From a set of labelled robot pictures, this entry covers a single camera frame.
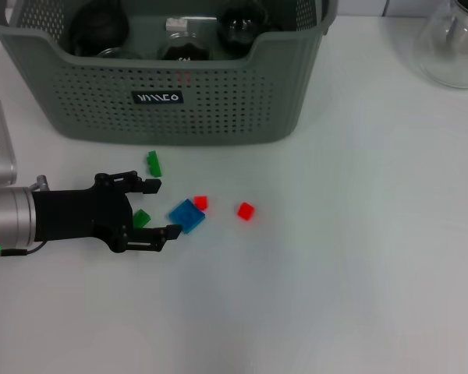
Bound black round teapot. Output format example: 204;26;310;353
69;0;130;55

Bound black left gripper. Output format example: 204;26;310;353
30;169;185;255

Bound clear glass carafe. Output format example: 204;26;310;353
415;0;468;90

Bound blue square toy plate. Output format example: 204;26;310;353
168;198;207;235

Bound grey-green perforated storage bin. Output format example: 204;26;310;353
0;0;339;147

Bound green toy brick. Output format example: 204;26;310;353
132;209;151;230
144;150;163;178

